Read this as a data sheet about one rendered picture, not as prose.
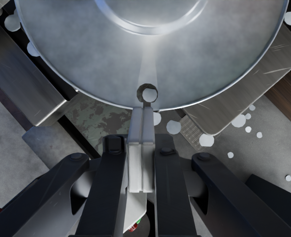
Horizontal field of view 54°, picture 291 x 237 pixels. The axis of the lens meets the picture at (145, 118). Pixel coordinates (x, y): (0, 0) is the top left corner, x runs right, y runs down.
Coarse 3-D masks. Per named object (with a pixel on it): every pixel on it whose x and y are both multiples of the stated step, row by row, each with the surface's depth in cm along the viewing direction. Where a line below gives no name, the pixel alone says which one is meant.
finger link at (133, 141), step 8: (136, 112) 20; (136, 120) 18; (136, 128) 17; (128, 136) 16; (136, 136) 16; (128, 144) 15; (136, 144) 15; (128, 152) 15; (136, 152) 15; (128, 160) 15; (136, 160) 15; (128, 168) 15; (136, 168) 15; (128, 176) 16; (136, 176) 15; (128, 184) 16; (136, 184) 16
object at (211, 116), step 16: (288, 32) 30; (272, 48) 30; (288, 48) 30; (256, 64) 30; (272, 64) 30; (288, 64) 30; (240, 80) 30; (256, 80) 30; (272, 80) 30; (224, 96) 30; (240, 96) 30; (256, 96) 30; (192, 112) 30; (208, 112) 30; (224, 112) 30; (240, 112) 30; (208, 128) 30
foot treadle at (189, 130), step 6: (180, 108) 93; (180, 114) 93; (180, 120) 92; (186, 120) 92; (186, 126) 92; (192, 126) 92; (180, 132) 92; (186, 132) 92; (192, 132) 92; (198, 132) 92; (186, 138) 92; (192, 138) 92; (198, 138) 92; (192, 144) 92; (198, 144) 92; (198, 150) 92
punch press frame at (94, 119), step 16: (80, 112) 44; (96, 112) 44; (112, 112) 44; (128, 112) 44; (160, 112) 90; (80, 128) 44; (96, 128) 44; (112, 128) 44; (128, 128) 44; (96, 144) 44
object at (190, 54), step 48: (48, 0) 30; (96, 0) 30; (144, 0) 29; (192, 0) 29; (240, 0) 30; (288, 0) 29; (48, 48) 30; (96, 48) 30; (144, 48) 30; (192, 48) 30; (240, 48) 30; (96, 96) 30; (192, 96) 30
